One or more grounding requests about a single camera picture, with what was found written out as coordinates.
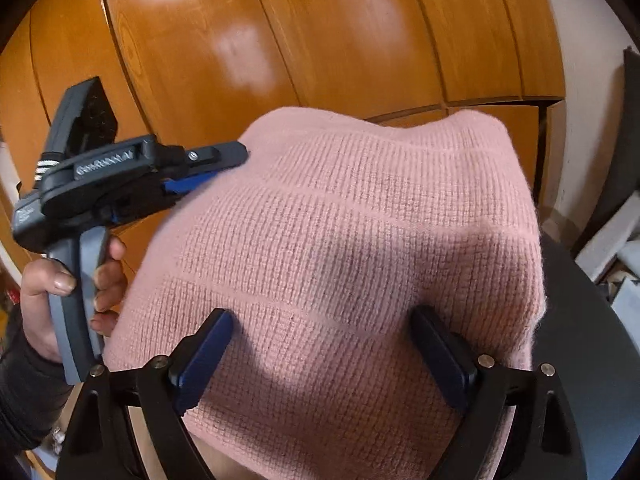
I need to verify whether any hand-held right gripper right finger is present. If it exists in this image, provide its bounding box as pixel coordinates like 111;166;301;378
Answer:
410;305;588;480

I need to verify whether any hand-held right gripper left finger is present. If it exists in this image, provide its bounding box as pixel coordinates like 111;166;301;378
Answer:
55;307;236;480

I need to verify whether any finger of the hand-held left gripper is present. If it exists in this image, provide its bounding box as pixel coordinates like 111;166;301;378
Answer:
160;141;249;198

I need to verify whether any pink knitted sweater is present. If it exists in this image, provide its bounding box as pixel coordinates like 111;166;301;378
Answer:
102;106;546;480

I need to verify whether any person's left forearm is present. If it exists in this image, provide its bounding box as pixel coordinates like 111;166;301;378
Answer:
0;305;76;456

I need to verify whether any person's left hand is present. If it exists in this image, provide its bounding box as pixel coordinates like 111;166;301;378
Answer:
20;235;129;363

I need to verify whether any white cardboard piece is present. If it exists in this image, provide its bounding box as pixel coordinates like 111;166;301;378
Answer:
574;200;640;282

